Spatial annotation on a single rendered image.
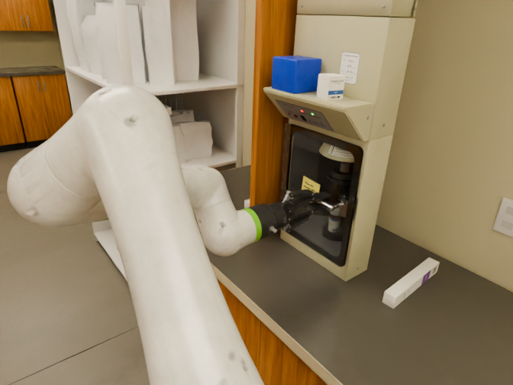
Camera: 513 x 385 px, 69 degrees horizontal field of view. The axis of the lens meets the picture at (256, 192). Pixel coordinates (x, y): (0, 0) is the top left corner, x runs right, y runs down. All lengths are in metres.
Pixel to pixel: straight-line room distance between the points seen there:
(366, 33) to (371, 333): 0.78
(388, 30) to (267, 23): 0.38
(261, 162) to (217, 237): 0.47
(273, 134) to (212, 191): 0.46
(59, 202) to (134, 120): 0.17
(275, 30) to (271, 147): 0.37
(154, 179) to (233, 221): 0.48
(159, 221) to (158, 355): 0.14
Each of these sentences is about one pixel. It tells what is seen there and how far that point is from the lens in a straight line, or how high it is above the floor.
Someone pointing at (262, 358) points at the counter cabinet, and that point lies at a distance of 1.31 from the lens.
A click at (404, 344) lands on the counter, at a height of 0.94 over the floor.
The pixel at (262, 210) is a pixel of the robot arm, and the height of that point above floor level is 1.24.
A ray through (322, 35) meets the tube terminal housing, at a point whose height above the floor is 1.66.
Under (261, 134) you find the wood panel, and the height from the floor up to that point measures 1.34.
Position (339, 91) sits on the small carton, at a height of 1.53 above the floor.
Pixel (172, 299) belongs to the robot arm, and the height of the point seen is 1.43.
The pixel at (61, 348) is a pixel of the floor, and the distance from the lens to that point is 2.49.
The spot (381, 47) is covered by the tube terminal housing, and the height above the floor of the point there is 1.64.
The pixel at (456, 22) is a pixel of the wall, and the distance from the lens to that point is 1.42.
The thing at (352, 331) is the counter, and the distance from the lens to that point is 1.11.
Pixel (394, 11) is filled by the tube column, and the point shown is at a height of 1.72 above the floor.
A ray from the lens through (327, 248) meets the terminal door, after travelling 1.25.
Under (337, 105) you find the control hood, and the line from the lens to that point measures 0.97.
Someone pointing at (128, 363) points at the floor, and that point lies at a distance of 2.30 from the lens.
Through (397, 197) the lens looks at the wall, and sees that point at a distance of 1.58.
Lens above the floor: 1.70
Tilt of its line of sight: 25 degrees down
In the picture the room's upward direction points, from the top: 2 degrees clockwise
